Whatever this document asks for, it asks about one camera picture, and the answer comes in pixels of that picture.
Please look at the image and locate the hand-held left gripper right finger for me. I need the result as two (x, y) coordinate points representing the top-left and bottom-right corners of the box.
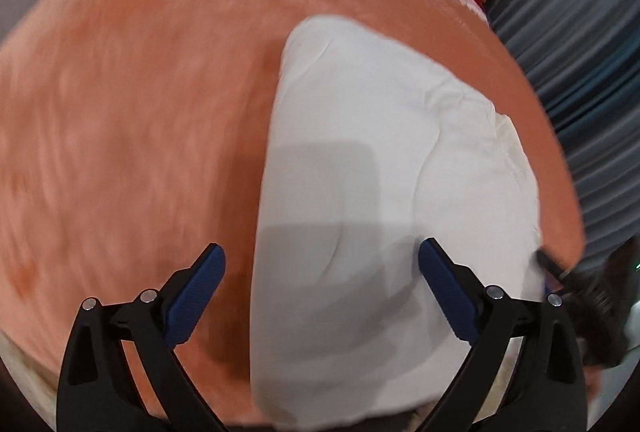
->
(418, 237), (587, 432)

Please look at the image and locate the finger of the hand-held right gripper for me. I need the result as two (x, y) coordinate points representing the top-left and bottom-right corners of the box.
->
(534, 249), (577, 284)

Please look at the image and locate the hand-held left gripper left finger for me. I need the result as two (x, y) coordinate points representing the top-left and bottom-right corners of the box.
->
(56, 243), (227, 432)

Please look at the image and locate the white quilted jacket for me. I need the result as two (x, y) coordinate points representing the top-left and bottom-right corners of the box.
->
(247, 14), (547, 432)

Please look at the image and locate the orange fleece blanket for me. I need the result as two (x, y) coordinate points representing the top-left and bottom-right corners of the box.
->
(0, 0), (587, 419)

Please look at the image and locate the grey curtain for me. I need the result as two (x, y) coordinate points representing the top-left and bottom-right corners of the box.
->
(486, 0), (640, 315)

